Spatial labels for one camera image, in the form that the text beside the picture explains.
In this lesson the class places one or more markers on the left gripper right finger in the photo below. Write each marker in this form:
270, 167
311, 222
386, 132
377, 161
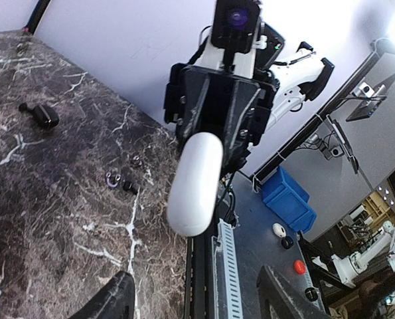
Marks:
276, 293

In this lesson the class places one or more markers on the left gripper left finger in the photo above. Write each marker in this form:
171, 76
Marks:
116, 299

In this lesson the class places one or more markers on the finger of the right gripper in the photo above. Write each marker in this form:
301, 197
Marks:
196, 85
245, 123

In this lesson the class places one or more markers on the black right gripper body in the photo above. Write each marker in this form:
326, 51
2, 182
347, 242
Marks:
218, 97

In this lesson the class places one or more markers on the white earbud charging case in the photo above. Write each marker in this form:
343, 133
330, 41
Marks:
194, 189

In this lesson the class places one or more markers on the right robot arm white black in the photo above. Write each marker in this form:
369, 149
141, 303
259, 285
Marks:
302, 77

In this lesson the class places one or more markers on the black earbud charging case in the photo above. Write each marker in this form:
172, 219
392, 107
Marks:
45, 116

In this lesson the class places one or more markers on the red round button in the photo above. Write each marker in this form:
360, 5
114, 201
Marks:
299, 267

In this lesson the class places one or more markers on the blue plastic bin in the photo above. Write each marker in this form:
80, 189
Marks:
289, 201

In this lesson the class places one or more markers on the black earbud right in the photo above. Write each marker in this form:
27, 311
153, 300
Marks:
136, 161

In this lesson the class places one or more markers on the black earbud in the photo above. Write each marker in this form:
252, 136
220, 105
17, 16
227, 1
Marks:
113, 179
136, 161

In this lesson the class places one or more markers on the black earbud left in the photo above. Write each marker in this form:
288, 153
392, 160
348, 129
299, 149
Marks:
113, 179

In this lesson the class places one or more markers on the white slotted cable duct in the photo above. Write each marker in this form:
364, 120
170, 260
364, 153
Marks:
226, 282

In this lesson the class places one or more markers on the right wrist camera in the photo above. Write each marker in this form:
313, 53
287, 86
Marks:
235, 30

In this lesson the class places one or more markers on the black front table rail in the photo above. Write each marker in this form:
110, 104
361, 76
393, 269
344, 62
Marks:
199, 279

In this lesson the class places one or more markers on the right black frame post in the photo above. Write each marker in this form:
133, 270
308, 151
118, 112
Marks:
36, 16

